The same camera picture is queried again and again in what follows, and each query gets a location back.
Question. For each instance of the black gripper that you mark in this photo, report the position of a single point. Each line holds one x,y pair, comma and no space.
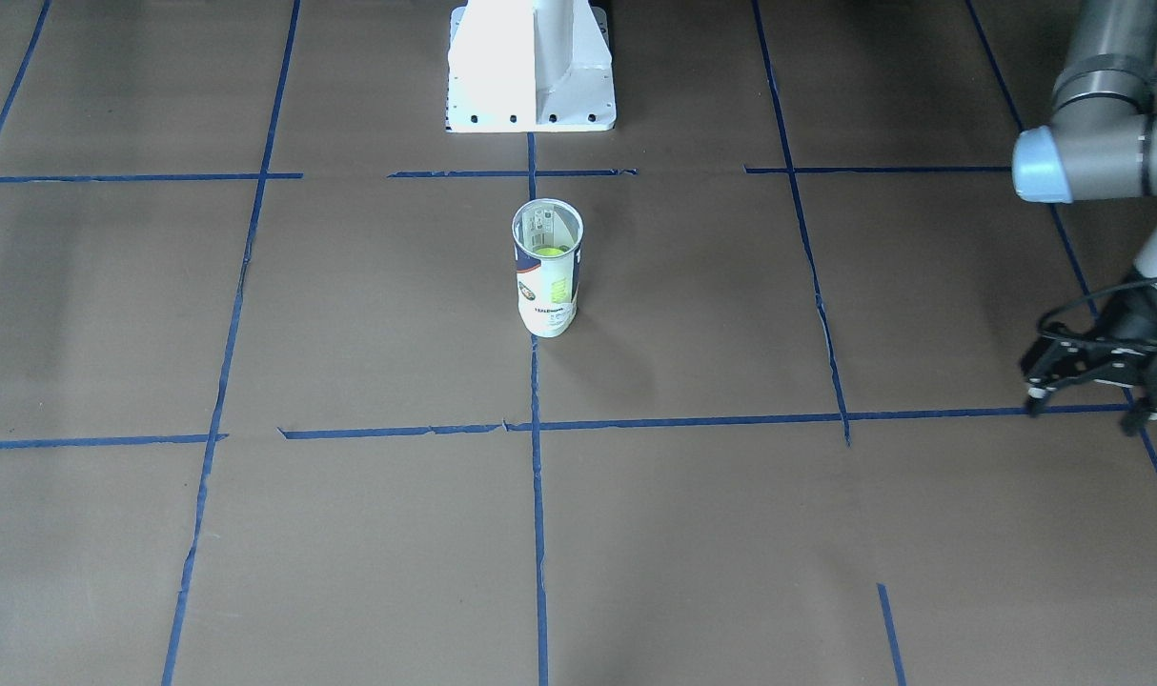
1137,317

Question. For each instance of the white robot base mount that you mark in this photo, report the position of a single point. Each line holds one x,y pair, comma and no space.
530,66

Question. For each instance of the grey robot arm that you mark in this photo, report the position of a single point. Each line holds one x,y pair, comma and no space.
1100,144

